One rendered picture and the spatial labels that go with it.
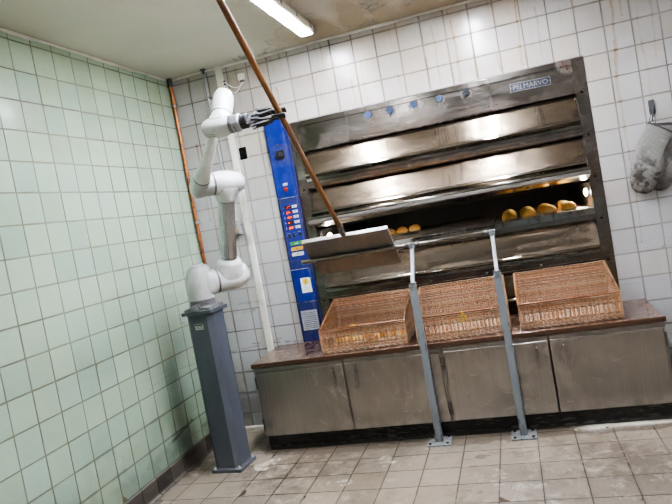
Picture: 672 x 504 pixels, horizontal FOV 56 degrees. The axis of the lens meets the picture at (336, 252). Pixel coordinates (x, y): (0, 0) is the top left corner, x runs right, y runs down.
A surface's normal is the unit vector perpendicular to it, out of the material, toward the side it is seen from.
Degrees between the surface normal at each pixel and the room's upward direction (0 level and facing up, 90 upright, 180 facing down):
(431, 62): 90
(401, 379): 90
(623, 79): 90
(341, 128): 92
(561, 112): 70
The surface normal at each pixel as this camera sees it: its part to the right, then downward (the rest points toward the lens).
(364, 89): -0.26, 0.10
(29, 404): 0.95, -0.15
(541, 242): -0.31, -0.24
